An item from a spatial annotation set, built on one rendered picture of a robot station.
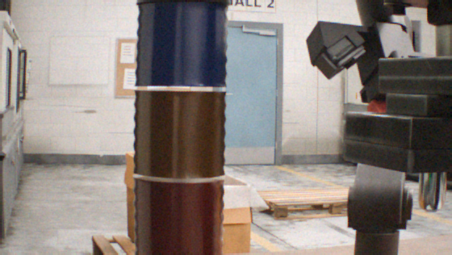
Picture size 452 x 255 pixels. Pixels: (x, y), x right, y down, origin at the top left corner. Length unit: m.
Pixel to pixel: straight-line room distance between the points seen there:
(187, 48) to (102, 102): 11.04
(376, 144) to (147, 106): 0.25
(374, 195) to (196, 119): 0.66
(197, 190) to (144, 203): 0.02
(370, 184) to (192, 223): 0.66
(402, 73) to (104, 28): 10.86
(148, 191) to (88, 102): 11.02
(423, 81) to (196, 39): 0.26
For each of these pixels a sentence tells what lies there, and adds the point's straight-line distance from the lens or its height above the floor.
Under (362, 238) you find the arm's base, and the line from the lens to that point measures 0.98.
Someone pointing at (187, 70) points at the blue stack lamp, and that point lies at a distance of 0.29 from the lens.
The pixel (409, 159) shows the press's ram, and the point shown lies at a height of 1.11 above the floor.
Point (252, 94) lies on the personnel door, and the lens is 11.73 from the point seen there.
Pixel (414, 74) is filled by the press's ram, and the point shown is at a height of 1.17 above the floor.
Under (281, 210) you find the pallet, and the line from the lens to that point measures 6.81.
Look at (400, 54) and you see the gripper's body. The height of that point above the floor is 1.20.
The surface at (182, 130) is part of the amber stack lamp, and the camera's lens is 0.29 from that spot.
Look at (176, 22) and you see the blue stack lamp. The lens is 0.30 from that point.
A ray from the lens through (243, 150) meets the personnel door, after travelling 11.73.
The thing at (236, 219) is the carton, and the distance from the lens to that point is 4.10.
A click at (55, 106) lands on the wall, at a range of 11.30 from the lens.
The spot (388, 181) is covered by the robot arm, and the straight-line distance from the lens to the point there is 0.95.
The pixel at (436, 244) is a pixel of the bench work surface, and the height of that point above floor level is 0.90.
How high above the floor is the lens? 1.16
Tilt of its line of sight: 3 degrees down
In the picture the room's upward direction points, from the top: 1 degrees clockwise
